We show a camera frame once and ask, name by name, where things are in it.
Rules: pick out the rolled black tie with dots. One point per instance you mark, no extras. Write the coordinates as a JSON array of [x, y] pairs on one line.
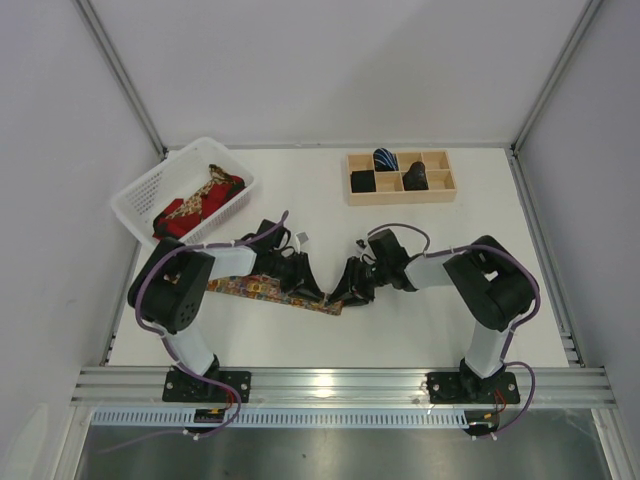
[[363, 181]]

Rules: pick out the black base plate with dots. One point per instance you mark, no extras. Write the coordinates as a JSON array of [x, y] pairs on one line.
[[454, 387], [180, 387]]

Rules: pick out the colourful patterned tie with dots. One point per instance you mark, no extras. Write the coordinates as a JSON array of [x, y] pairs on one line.
[[263, 288]]

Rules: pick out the beige patterned tie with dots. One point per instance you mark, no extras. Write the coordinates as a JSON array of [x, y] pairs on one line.
[[193, 205]]

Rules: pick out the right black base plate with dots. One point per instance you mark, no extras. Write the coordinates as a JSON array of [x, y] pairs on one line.
[[454, 387]]

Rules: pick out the white plastic basket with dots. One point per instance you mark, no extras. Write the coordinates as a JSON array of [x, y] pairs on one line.
[[139, 203]]

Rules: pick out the white slotted cable duct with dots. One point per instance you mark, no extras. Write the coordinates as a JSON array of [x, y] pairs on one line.
[[186, 417]]

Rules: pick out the red tie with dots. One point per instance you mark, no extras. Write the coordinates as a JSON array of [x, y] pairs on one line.
[[179, 227]]

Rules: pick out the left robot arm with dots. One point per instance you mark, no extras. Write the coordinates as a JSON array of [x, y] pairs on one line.
[[168, 292]]

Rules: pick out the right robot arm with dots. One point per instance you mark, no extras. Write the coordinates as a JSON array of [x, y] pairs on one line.
[[500, 293]]

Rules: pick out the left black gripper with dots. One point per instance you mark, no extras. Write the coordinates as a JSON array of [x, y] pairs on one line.
[[292, 270]]

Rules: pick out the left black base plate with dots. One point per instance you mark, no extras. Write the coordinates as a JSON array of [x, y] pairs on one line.
[[180, 387]]

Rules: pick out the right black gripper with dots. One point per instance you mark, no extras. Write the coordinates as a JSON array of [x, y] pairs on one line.
[[358, 275]]

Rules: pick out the rolled blue striped tie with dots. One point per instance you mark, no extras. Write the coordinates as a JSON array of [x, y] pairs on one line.
[[384, 160]]

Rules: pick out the rolled dark brown tie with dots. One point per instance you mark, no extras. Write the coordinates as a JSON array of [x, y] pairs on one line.
[[415, 179]]

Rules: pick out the aluminium mounting rail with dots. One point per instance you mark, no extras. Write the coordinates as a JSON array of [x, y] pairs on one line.
[[349, 388]]

